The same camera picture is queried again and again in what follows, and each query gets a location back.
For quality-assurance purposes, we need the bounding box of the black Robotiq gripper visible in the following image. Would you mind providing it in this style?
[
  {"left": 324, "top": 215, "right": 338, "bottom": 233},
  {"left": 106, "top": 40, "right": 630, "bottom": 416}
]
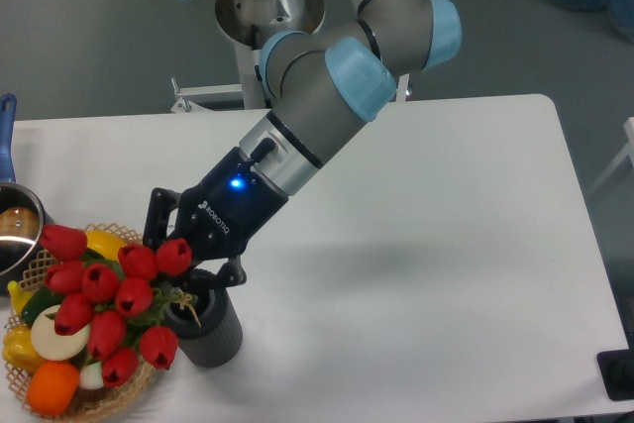
[{"left": 143, "top": 146, "right": 288, "bottom": 289}]

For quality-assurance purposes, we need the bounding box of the red tulip bouquet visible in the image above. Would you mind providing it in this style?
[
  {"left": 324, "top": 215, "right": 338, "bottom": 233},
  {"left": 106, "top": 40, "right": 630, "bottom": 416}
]
[{"left": 39, "top": 225, "right": 196, "bottom": 388}]

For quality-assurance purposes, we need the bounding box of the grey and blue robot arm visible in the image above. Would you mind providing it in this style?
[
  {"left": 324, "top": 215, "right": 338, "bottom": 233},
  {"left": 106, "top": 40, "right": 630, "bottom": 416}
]
[{"left": 143, "top": 0, "right": 462, "bottom": 290}]

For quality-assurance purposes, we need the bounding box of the dark grey ribbed vase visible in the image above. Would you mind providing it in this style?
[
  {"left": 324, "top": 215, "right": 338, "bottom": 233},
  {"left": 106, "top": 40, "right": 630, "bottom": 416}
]
[{"left": 164, "top": 268, "right": 243, "bottom": 369}]

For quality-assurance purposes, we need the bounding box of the yellow squash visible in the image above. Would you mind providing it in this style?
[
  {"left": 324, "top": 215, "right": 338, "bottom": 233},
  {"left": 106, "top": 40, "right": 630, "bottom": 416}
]
[{"left": 86, "top": 230, "right": 128, "bottom": 262}]

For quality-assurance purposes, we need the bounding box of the dark green cucumber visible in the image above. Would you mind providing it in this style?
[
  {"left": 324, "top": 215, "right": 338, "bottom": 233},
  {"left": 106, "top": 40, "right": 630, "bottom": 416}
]
[{"left": 21, "top": 286, "right": 63, "bottom": 326}]

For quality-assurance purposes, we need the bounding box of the green bok choy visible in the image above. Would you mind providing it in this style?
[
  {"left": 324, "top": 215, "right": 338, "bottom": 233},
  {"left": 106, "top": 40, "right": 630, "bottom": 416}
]
[{"left": 78, "top": 362, "right": 104, "bottom": 390}]

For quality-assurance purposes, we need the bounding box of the cream round disc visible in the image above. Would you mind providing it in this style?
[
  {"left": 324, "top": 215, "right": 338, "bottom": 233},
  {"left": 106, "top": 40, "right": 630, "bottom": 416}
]
[{"left": 31, "top": 305, "right": 90, "bottom": 361}]

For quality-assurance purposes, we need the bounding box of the yellow banana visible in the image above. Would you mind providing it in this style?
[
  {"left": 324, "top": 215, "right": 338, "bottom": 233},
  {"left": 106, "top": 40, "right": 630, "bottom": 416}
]
[{"left": 7, "top": 280, "right": 34, "bottom": 315}]

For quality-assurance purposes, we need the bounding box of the woven wicker basket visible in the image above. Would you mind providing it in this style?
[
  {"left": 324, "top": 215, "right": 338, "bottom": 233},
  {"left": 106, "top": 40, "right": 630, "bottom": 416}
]
[{"left": 4, "top": 250, "right": 156, "bottom": 422}]

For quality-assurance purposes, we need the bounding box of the orange fruit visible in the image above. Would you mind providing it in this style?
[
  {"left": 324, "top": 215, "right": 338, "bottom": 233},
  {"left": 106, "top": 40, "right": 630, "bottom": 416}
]
[{"left": 26, "top": 362, "right": 79, "bottom": 416}]

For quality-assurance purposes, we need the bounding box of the yellow bell pepper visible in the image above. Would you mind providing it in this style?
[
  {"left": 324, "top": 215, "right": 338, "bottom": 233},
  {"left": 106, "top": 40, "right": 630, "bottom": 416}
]
[{"left": 3, "top": 324, "right": 47, "bottom": 373}]

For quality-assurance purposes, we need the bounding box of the silver table clamp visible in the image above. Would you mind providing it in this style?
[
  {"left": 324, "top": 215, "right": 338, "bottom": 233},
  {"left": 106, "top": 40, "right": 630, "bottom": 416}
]
[{"left": 394, "top": 74, "right": 413, "bottom": 102}]

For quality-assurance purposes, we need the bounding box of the black device at table edge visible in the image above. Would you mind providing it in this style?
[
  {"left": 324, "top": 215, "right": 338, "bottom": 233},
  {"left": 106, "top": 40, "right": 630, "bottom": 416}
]
[{"left": 596, "top": 350, "right": 633, "bottom": 401}]

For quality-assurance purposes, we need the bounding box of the blue handled saucepan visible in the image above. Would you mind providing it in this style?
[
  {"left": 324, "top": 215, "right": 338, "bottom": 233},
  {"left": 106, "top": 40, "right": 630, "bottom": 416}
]
[{"left": 1, "top": 93, "right": 53, "bottom": 297}]

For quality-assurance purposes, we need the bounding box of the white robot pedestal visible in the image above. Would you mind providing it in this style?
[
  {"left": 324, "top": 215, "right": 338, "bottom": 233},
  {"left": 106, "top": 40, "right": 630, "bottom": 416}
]
[{"left": 170, "top": 0, "right": 326, "bottom": 114}]

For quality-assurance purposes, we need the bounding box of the white frame at right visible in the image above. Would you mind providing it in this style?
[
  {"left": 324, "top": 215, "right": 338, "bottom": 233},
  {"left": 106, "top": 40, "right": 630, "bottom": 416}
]
[{"left": 587, "top": 117, "right": 633, "bottom": 201}]

